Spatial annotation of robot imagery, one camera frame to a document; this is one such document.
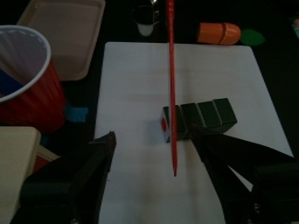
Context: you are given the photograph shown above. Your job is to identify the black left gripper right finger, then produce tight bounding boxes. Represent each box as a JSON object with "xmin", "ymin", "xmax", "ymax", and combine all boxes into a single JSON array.
[{"xmin": 188, "ymin": 124, "xmax": 299, "ymax": 224}]

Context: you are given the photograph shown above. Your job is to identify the red plastic cup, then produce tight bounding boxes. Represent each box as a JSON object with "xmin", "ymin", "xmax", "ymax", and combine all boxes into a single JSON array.
[{"xmin": 0, "ymin": 24, "xmax": 67, "ymax": 134}]

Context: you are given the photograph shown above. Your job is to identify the beige rectangular plate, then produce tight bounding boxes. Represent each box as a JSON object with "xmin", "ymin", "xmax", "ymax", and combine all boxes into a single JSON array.
[{"xmin": 16, "ymin": 0, "xmax": 107, "ymax": 82}]

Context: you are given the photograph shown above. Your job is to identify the shiny metal utensil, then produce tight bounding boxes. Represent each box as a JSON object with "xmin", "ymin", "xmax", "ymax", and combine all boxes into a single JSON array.
[{"xmin": 129, "ymin": 0, "xmax": 161, "ymax": 38}]

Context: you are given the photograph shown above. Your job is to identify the orange toy capsule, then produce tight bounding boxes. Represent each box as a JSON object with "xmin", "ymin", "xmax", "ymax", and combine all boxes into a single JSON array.
[{"xmin": 195, "ymin": 22, "xmax": 243, "ymax": 46}]

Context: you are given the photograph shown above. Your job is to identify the blue item inside cup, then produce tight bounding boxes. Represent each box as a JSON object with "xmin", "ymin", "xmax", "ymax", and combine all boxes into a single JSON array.
[{"xmin": 0, "ymin": 67, "xmax": 27, "ymax": 98}]

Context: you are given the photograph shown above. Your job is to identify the white cutting board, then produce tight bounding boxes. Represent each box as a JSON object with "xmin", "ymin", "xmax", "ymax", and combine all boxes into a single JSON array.
[{"xmin": 93, "ymin": 41, "xmax": 295, "ymax": 224}]

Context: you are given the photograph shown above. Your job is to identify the sushi piece with red centre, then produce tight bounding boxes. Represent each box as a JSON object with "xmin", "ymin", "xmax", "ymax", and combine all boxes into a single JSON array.
[{"xmin": 159, "ymin": 105, "xmax": 184, "ymax": 144}]

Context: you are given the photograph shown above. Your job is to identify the dark green sushi piece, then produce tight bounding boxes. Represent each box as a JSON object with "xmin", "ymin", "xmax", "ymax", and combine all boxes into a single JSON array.
[
  {"xmin": 179, "ymin": 102, "xmax": 207, "ymax": 140},
  {"xmin": 195, "ymin": 100, "xmax": 224, "ymax": 134},
  {"xmin": 211, "ymin": 97, "xmax": 239, "ymax": 133}
]

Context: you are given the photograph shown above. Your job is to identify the wooden block with red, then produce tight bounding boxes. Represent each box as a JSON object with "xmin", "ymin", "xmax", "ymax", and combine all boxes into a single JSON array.
[{"xmin": 32, "ymin": 143, "xmax": 61, "ymax": 173}]

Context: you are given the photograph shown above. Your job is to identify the red plastic toy knife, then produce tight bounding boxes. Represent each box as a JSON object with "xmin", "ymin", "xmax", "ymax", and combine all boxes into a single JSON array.
[{"xmin": 165, "ymin": 0, "xmax": 180, "ymax": 178}]

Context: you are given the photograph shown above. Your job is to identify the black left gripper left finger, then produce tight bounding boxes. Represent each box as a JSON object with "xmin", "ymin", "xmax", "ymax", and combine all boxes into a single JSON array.
[{"xmin": 9, "ymin": 130, "xmax": 117, "ymax": 224}]

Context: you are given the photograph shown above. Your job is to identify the blue tape patch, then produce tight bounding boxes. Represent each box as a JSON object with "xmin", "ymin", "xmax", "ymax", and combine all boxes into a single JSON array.
[{"xmin": 63, "ymin": 101, "xmax": 89, "ymax": 123}]

